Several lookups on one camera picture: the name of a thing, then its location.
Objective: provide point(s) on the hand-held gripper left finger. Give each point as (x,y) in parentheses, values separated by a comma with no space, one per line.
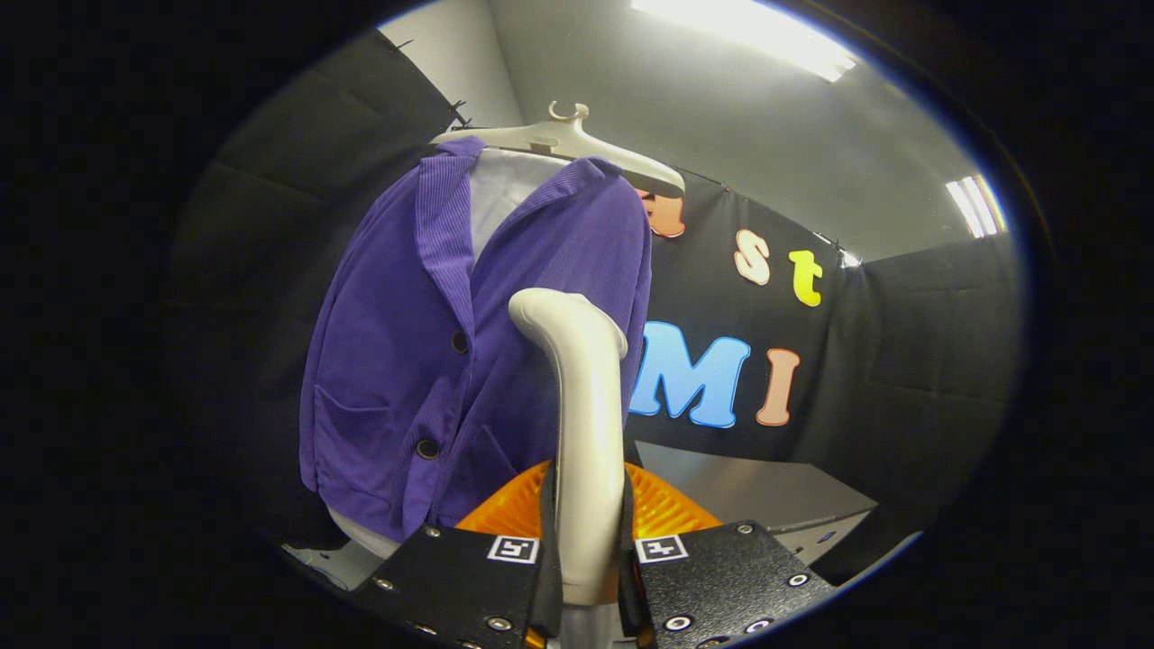
(469,586)

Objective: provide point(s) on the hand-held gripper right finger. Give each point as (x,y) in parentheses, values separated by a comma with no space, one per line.
(721,586)

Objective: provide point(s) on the white garment steamer head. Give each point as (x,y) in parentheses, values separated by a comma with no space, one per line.
(586,406)

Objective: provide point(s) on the white clothes hanger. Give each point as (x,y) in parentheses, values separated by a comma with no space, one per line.
(577,144)

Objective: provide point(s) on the grey cabinet with dark top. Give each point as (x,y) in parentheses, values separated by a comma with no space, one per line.
(748,487)

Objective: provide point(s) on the large ceiling light panel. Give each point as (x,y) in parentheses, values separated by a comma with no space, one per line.
(748,31)

